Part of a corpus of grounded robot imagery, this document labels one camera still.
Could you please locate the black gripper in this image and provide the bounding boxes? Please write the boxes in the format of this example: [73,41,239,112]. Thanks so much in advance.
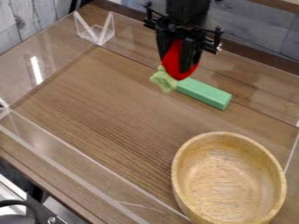
[145,1,225,74]

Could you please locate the clear acrylic corner bracket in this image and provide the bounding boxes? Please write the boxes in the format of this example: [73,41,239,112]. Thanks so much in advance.
[74,11,115,46]

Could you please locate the clear acrylic front wall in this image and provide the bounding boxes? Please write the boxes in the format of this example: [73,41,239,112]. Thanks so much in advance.
[0,99,197,224]

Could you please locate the black metal stand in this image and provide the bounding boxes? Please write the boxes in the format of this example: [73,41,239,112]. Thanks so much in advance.
[0,158,65,224]

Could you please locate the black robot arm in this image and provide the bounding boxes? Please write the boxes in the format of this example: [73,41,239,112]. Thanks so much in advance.
[145,0,225,80]

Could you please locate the green rectangular block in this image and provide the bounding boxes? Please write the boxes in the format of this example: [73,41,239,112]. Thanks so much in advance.
[175,78,233,110]

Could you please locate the red plush strawberry green leaves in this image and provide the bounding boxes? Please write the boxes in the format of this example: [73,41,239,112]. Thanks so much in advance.
[150,39,202,94]

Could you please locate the wooden bowl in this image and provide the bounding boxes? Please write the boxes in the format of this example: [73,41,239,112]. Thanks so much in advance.
[173,131,288,224]

